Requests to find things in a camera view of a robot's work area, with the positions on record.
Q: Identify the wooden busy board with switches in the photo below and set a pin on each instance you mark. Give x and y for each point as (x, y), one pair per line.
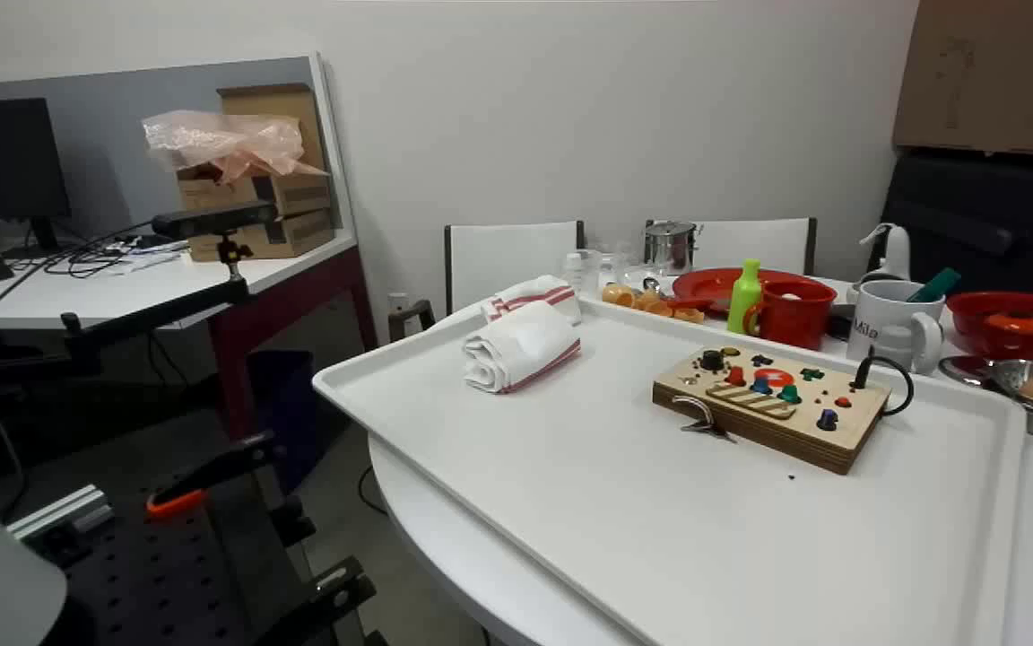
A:
(830, 447)

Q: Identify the rolled white towel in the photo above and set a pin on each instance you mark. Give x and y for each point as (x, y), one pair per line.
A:
(519, 347)

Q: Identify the folded white red-striped towel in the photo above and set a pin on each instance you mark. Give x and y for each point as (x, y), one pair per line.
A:
(537, 291)

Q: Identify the white chair back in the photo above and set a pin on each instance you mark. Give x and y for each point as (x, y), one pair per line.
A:
(502, 256)

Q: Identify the clear plastic bottle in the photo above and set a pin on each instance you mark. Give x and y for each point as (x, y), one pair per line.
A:
(582, 273)

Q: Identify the orange food pieces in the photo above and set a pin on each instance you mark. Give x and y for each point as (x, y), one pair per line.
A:
(629, 294)

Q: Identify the shallow red plastic bowl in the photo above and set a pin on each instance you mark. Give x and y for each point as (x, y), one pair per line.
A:
(704, 290)

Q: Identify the large white plastic tray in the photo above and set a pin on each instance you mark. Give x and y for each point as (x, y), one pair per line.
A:
(610, 505)

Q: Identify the green plastic bottle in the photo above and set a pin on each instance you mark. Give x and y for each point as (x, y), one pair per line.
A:
(742, 298)

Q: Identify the stacked cardboard boxes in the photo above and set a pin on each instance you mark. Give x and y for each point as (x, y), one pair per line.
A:
(289, 202)

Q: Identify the red plastic cup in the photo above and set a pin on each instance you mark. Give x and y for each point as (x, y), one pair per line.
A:
(796, 317)

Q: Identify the crumpled pink plastic bag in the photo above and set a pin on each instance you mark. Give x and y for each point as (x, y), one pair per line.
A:
(225, 142)

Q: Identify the black clamp with orange tip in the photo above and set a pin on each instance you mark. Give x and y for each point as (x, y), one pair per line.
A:
(197, 477)

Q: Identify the white mug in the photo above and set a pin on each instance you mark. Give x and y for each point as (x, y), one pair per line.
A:
(889, 323)

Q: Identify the white kettle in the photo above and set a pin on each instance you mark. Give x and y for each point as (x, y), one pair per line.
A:
(895, 254)

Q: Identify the white desk with red legs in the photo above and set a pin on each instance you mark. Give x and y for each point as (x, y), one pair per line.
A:
(123, 291)

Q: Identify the grey partition panel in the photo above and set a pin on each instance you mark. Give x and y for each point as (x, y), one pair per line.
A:
(115, 145)

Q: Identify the black perforated breadboard table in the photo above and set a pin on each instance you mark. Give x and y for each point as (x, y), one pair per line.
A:
(145, 585)

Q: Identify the black couch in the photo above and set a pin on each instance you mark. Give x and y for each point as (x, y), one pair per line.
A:
(985, 220)

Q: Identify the wide red bowl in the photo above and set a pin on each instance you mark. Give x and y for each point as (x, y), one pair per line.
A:
(1019, 323)

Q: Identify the brown cardboard sheet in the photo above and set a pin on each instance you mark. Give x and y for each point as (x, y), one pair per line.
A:
(996, 74)

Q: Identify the black stereo camera bar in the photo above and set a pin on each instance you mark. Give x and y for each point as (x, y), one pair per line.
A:
(211, 220)

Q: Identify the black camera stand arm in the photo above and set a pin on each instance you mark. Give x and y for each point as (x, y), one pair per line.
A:
(170, 310)

